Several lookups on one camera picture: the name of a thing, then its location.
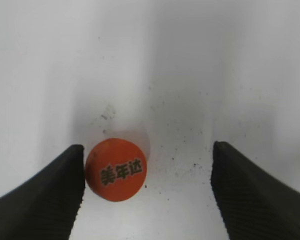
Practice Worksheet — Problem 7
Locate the orange Mirinda soda bottle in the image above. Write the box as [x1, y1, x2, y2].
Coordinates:
[103, 129, 151, 159]

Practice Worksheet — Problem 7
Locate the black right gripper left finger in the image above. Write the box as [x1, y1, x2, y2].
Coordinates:
[0, 144, 86, 240]

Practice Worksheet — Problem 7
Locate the orange bottle cap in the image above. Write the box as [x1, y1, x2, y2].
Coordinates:
[84, 138, 147, 202]

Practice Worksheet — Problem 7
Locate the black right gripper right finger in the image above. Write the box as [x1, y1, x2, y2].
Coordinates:
[210, 141, 300, 240]

